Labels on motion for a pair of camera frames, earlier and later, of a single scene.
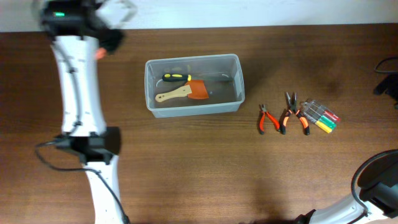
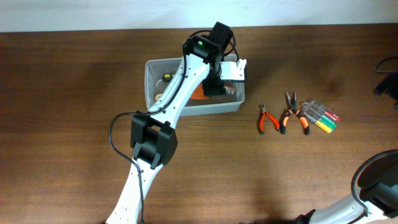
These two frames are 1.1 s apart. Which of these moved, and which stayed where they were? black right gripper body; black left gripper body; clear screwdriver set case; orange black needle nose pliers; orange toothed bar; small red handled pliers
Moved: orange toothed bar; black left gripper body
Stayed: clear screwdriver set case; black right gripper body; small red handled pliers; orange black needle nose pliers
